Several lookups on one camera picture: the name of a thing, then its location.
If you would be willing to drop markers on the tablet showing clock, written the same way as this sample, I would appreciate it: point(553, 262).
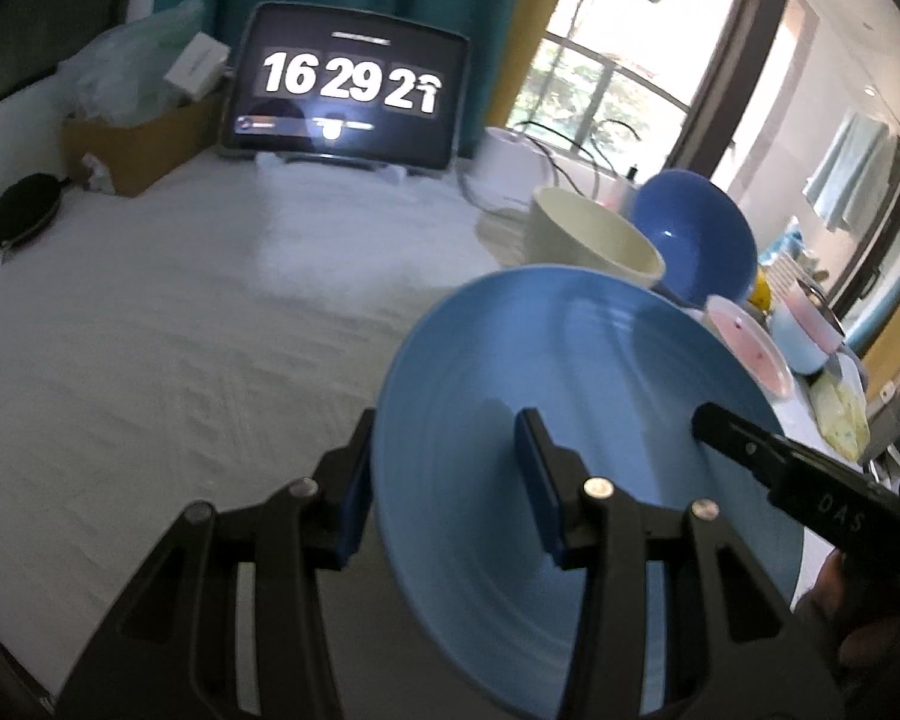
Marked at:
point(332, 83)

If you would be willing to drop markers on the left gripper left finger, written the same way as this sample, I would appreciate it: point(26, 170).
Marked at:
point(168, 646)

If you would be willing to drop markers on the cream green bowl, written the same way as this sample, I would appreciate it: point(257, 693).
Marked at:
point(564, 228)

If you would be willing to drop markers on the small white box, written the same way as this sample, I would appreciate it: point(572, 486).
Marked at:
point(200, 67)

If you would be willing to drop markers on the dark blue large bowl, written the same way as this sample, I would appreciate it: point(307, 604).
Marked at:
point(703, 237)

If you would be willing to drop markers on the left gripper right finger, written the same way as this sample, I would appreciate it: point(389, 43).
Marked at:
point(732, 647)

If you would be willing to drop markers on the clear plastic bag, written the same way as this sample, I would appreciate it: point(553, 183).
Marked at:
point(119, 77)

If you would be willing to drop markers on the white lace tablecloth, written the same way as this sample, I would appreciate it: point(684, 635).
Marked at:
point(213, 339)

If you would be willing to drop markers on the pink steel bowl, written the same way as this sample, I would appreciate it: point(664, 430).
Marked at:
point(813, 322)

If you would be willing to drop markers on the light blue front plate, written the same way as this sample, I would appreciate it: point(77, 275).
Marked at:
point(502, 401)

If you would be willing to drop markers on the yellow tissue pack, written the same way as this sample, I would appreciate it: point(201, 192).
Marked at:
point(839, 411)

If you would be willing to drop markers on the pink strawberry bowl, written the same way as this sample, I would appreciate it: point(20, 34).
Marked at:
point(751, 345)

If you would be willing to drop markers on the light blue steel bowl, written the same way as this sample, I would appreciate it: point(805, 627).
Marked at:
point(800, 351)

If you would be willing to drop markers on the black round pouch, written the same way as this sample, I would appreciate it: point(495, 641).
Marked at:
point(28, 206)

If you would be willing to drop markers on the yellow wet wipes pack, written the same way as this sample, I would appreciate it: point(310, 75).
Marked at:
point(761, 294)

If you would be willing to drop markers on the white storage basket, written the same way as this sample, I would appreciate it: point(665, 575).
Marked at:
point(789, 261)

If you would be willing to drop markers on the white desk lamp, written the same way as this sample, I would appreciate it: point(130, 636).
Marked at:
point(535, 91)

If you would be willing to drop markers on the cardboard box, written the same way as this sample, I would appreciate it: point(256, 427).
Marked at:
point(124, 161)

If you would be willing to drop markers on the person right hand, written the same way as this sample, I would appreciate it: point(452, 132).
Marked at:
point(855, 623)

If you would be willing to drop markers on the hanging light shirt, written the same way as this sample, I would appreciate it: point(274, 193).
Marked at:
point(847, 188)

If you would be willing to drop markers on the dark window frame post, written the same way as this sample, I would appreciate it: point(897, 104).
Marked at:
point(730, 79)

